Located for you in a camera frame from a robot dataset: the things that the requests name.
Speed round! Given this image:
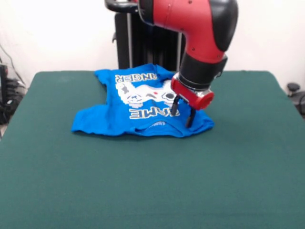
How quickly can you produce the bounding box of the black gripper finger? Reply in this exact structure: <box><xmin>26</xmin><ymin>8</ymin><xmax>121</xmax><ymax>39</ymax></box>
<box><xmin>172</xmin><ymin>95</ymin><xmax>181</xmax><ymax>117</ymax></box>
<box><xmin>185</xmin><ymin>107</ymin><xmax>197</xmax><ymax>129</ymax></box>

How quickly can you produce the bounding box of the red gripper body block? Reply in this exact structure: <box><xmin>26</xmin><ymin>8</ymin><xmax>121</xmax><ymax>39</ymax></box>
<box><xmin>171</xmin><ymin>73</ymin><xmax>215</xmax><ymax>111</ymax></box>

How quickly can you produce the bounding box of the blue printed t-shirt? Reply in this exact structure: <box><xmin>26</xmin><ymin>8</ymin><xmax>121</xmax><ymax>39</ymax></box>
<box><xmin>71</xmin><ymin>63</ymin><xmax>215</xmax><ymax>138</ymax></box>

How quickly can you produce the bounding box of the dark green table cloth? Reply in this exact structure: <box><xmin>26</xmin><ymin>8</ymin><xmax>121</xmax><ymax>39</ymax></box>
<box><xmin>0</xmin><ymin>70</ymin><xmax>305</xmax><ymax>229</ymax></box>

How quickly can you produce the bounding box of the black chair part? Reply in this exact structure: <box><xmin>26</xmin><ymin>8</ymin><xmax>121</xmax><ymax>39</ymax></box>
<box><xmin>286</xmin><ymin>82</ymin><xmax>305</xmax><ymax>120</ymax></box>

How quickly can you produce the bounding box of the black electronics box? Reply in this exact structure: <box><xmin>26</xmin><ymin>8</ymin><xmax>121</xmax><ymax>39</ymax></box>
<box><xmin>0</xmin><ymin>63</ymin><xmax>10</xmax><ymax>105</ymax></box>

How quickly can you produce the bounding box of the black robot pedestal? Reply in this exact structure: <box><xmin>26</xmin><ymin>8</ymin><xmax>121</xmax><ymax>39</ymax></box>
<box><xmin>104</xmin><ymin>0</ymin><xmax>206</xmax><ymax>72</ymax></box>

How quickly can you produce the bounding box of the black cable bundle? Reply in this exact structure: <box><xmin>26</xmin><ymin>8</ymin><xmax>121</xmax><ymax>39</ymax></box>
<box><xmin>0</xmin><ymin>42</ymin><xmax>28</xmax><ymax>126</ymax></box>

